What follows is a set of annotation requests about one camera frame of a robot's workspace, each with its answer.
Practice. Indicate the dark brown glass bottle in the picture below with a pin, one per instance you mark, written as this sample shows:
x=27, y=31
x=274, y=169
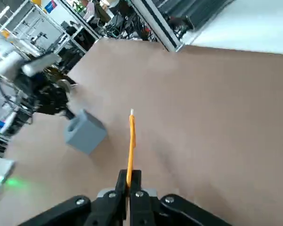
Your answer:
x=52, y=73

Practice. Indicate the clear glass cup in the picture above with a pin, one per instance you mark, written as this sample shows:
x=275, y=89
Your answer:
x=63, y=84

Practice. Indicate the aluminium camera post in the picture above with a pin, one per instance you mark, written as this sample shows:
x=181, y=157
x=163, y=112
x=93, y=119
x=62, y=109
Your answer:
x=160, y=26

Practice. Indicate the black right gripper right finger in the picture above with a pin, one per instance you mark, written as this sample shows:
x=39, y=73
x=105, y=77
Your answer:
x=146, y=212

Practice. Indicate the black finned power supply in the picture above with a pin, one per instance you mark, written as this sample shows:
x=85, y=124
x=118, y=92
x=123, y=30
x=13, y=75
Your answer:
x=202, y=11

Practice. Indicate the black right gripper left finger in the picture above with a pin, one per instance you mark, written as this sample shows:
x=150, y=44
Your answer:
x=108, y=212

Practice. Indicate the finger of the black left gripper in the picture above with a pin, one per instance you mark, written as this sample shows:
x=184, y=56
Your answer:
x=69, y=113

